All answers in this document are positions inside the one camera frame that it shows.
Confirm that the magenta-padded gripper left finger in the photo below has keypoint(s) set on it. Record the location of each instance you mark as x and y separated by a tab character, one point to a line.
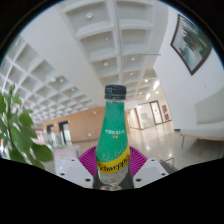
75	173

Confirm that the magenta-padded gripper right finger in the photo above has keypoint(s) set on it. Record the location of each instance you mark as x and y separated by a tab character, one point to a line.
150	171

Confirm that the green drink bottle black cap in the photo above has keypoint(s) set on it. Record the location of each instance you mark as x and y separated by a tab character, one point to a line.
112	133

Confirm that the large green leafy plant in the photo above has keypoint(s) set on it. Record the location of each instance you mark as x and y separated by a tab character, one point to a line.
20	136

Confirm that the framed landscape picture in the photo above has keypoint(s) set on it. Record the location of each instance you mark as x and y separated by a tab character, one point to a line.
191	43

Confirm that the recessed ceiling lights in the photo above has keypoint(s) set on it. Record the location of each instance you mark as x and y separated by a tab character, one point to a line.
89	15

